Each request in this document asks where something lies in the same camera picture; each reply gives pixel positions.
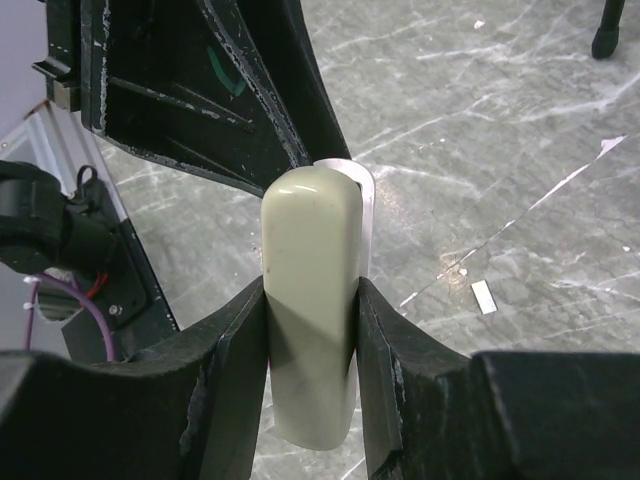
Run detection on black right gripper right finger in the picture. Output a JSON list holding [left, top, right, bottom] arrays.
[[357, 279, 639, 479]]

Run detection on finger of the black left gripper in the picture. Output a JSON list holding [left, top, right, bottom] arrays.
[[238, 0, 351, 162]]

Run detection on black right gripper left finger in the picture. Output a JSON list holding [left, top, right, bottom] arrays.
[[1, 279, 267, 479]]

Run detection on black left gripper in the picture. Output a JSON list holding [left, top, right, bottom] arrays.
[[33, 0, 310, 196]]

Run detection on strip of staples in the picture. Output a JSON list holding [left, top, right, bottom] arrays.
[[471, 280, 498, 315]]

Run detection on black perforated music stand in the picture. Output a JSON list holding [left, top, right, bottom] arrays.
[[591, 0, 625, 60]]

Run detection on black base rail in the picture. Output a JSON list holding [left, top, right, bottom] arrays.
[[59, 164, 181, 364]]

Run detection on aluminium frame rail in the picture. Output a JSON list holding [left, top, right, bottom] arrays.
[[1, 102, 128, 221]]

